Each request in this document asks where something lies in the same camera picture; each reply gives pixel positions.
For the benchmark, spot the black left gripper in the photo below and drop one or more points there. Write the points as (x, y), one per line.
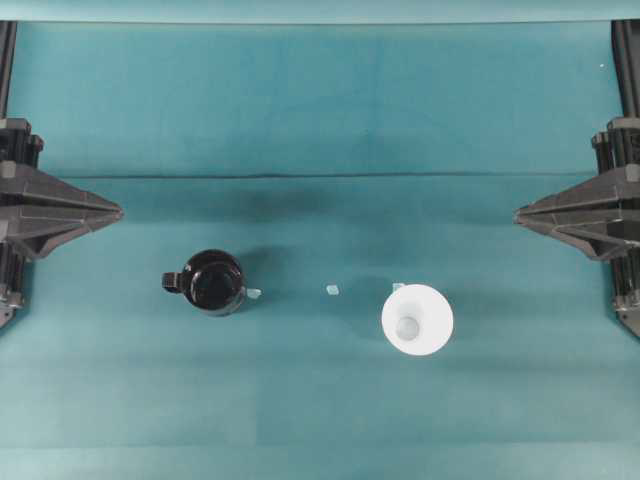
(33, 236)

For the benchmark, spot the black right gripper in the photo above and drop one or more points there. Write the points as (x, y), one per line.
(617, 154)

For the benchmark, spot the black cup holder with handle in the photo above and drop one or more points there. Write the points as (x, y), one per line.
(212, 281)

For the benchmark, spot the white paper cup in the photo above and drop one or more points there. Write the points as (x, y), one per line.
(417, 320)

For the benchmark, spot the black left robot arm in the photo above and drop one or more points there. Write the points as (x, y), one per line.
(39, 212)

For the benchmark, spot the left tape marker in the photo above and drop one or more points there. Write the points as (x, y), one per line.
(253, 293)

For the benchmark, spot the teal table cloth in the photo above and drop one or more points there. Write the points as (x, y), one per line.
(359, 156)

